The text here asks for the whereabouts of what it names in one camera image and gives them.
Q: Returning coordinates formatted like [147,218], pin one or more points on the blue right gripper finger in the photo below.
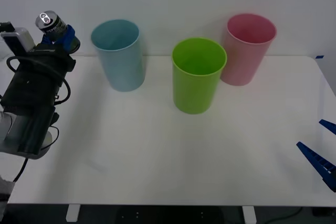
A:
[329,126]
[316,161]

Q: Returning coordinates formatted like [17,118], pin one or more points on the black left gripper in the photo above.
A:
[52,57]

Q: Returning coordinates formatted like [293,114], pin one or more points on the dark grey drink can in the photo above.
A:
[55,25]

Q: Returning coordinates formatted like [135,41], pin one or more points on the pale blue plastic bin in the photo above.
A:
[121,61]

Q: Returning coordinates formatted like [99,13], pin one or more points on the white table leg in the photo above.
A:
[72,213]
[249,213]

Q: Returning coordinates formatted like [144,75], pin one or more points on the pink plastic bin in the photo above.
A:
[244,58]

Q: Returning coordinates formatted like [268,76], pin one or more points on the green plastic bin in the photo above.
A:
[195,87]

